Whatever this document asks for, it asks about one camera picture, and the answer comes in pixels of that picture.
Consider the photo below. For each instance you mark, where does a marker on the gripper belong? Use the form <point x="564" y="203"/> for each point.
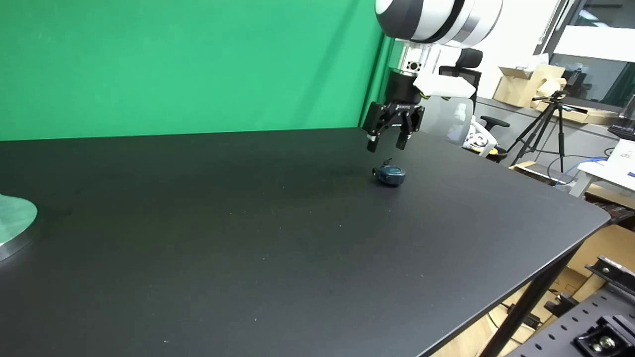
<point x="399" y="94"/>

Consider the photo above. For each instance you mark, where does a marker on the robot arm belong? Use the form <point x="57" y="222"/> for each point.
<point x="436" y="20"/>

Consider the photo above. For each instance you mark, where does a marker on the dark blue block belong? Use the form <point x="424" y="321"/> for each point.
<point x="390" y="175"/>

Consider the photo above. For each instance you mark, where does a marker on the white and yellow object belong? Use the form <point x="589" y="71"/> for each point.
<point x="480" y="141"/>

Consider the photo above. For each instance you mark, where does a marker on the black office chair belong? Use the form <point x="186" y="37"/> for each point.
<point x="469" y="74"/>

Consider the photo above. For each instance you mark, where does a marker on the open cardboard box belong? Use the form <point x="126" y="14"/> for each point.
<point x="521" y="87"/>

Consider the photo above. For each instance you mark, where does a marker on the flat cardboard box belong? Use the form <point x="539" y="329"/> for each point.
<point x="588" y="115"/>

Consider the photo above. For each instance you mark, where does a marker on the window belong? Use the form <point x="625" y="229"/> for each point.
<point x="595" y="74"/>

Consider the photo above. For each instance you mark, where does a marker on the green backdrop screen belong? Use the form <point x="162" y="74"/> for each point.
<point x="188" y="64"/>

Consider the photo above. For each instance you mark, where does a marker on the white desk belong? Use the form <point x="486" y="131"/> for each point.
<point x="610" y="171"/>

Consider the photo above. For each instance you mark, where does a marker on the black keyboard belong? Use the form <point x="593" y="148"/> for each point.
<point x="622" y="131"/>

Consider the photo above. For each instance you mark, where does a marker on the black perforated metal plate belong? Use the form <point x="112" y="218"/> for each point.
<point x="580" y="327"/>

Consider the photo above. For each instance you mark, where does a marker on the camera on tripod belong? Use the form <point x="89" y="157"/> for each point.
<point x="550" y="119"/>

